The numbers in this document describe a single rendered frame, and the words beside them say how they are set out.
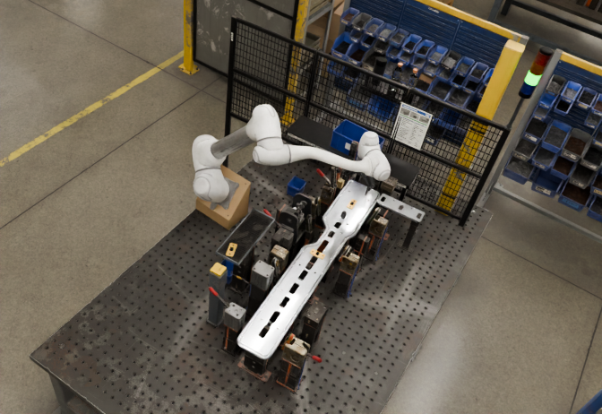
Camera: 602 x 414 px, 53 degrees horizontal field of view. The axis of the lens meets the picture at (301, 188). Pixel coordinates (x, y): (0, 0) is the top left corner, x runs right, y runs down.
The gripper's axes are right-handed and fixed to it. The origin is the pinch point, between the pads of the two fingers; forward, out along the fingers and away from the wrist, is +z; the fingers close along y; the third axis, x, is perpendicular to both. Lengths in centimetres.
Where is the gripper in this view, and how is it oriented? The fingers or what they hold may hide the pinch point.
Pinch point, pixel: (356, 187)
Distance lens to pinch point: 355.0
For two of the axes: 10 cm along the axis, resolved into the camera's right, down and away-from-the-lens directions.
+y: 8.7, 4.1, -2.5
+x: 4.7, -5.8, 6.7
